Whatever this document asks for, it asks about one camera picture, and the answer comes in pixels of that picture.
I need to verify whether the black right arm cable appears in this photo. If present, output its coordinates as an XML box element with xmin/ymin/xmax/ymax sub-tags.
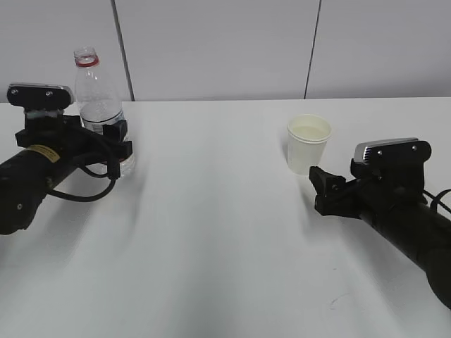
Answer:
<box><xmin>421</xmin><ymin>189</ymin><xmax>451</xmax><ymax>214</ymax></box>

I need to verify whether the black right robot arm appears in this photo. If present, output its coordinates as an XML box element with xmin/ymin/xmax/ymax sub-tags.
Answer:
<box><xmin>309</xmin><ymin>163</ymin><xmax>450</xmax><ymax>307</ymax></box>

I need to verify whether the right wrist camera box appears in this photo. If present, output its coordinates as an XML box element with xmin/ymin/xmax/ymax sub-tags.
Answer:
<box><xmin>350</xmin><ymin>137</ymin><xmax>432</xmax><ymax>192</ymax></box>

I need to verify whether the clear plastic water bottle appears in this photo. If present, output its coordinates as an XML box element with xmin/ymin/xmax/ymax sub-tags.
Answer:
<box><xmin>73</xmin><ymin>45</ymin><xmax>137</xmax><ymax>179</ymax></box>

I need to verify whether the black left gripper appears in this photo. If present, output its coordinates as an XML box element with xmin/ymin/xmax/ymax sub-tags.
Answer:
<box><xmin>14</xmin><ymin>115</ymin><xmax>132</xmax><ymax>165</ymax></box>

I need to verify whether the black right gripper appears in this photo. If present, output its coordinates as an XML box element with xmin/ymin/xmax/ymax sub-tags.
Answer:
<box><xmin>309</xmin><ymin>166</ymin><xmax>424</xmax><ymax>225</ymax></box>

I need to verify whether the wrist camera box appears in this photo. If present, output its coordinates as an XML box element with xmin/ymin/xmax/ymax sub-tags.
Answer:
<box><xmin>6</xmin><ymin>83</ymin><xmax>74</xmax><ymax>120</ymax></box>
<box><xmin>350</xmin><ymin>137</ymin><xmax>432</xmax><ymax>192</ymax></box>

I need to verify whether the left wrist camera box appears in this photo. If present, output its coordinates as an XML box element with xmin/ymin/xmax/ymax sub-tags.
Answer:
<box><xmin>6</xmin><ymin>83</ymin><xmax>74</xmax><ymax>120</ymax></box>

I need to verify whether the white paper cup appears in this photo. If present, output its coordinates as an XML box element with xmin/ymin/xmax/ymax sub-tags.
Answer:
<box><xmin>287</xmin><ymin>115</ymin><xmax>332</xmax><ymax>175</ymax></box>

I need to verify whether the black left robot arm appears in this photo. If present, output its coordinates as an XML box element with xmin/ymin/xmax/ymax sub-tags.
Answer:
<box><xmin>1</xmin><ymin>115</ymin><xmax>132</xmax><ymax>235</ymax></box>

